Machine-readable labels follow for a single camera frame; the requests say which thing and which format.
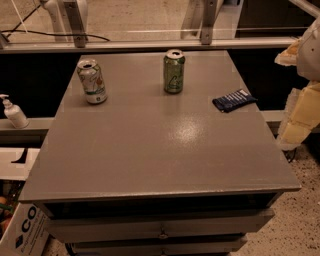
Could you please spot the left metal bracket post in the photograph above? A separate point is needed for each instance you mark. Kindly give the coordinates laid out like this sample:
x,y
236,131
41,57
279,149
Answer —
x,y
77,13

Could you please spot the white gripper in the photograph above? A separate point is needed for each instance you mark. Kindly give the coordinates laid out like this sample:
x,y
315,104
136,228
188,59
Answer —
x,y
310,55

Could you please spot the right metal bracket post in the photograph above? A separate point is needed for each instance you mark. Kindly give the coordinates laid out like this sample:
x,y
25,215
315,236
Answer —
x,y
208,20

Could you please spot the metal bracket post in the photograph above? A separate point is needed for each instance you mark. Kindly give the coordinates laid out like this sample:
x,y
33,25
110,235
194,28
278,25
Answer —
x,y
208,20
77,13

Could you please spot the grey drawer cabinet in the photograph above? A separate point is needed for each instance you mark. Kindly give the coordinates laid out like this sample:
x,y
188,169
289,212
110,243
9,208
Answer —
x,y
151,174

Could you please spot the white soda can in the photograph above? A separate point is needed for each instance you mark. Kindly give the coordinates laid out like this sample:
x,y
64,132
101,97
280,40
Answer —
x,y
90,75

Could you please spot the white cardboard box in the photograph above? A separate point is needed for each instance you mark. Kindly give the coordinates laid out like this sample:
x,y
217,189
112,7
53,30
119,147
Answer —
x,y
25,235

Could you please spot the green soda can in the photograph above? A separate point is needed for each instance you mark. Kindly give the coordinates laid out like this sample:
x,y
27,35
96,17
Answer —
x,y
173,71

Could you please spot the blue chip bag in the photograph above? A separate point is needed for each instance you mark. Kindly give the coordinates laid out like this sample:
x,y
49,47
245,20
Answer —
x,y
233,101

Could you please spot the white pump bottle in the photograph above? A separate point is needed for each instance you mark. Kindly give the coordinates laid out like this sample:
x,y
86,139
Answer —
x,y
14,113

